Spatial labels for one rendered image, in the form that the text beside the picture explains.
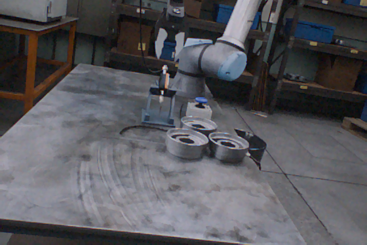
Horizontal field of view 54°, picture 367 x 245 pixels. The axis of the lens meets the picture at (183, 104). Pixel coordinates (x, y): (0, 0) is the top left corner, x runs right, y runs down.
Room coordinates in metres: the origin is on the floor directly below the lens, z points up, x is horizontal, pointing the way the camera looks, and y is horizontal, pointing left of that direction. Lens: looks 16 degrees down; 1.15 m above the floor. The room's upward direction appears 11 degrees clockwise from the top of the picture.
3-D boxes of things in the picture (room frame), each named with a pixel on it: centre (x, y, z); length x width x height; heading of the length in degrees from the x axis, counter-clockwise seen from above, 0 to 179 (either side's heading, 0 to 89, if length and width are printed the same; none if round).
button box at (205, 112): (1.12, -0.05, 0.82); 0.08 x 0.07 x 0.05; 8
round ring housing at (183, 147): (0.84, -0.03, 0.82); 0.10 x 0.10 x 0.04
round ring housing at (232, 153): (0.87, -0.13, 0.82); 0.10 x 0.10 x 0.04
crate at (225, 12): (4.66, -0.42, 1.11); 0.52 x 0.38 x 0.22; 98
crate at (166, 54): (4.57, 0.22, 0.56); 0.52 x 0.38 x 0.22; 95
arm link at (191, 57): (1.45, -0.01, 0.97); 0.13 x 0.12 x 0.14; 55
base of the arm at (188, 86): (1.45, -0.01, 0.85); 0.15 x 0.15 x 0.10
